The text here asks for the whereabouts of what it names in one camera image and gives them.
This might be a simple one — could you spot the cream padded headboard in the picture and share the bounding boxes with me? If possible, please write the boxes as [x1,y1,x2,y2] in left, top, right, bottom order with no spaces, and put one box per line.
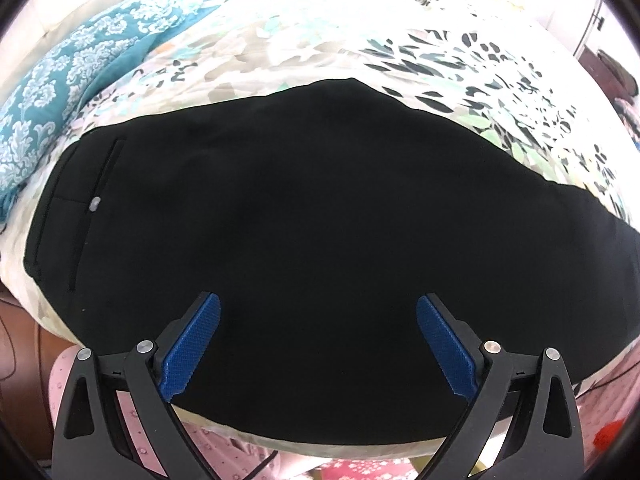
[20,0,151,48]

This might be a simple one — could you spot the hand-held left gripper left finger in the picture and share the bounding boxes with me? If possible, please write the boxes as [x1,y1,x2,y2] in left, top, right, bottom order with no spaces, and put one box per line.
[52,291,222,480]

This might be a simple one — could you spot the person's pink dotted pants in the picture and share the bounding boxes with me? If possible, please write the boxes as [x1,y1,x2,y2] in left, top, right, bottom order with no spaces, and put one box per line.
[47,350,640,480]

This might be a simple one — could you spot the dark wooden cabinet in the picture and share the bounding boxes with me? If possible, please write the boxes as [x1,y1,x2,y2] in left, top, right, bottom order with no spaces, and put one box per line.
[580,47,640,107]

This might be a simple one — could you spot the person's red fuzzy sweater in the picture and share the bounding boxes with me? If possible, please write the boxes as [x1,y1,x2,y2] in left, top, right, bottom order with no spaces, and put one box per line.
[592,419,632,450]

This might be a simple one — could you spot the black pants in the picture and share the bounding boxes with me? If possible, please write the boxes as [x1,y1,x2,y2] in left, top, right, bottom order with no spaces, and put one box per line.
[24,77,640,448]

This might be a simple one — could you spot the large blue floral pillow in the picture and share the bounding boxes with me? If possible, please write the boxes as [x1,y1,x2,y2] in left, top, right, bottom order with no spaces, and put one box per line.
[0,0,182,226]

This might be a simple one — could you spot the patterned floor rug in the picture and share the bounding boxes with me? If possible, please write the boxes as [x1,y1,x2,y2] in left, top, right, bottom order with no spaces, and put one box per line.
[310,442,451,480]

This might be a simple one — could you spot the black cable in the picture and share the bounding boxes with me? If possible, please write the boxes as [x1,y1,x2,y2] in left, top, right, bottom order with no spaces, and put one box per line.
[244,447,281,480]

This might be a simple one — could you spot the white door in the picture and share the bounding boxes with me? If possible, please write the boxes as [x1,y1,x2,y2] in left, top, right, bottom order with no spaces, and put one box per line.
[545,0,618,61]

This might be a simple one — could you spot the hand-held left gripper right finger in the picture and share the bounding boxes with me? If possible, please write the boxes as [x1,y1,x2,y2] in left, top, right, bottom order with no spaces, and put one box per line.
[416,294,585,480]

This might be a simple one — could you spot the blue and beige cloth pile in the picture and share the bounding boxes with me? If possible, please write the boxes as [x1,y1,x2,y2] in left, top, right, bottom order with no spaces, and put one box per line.
[615,95,640,152]

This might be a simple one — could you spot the wooden bedside table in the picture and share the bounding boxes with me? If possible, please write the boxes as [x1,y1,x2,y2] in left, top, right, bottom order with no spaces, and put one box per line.
[0,287,76,463]

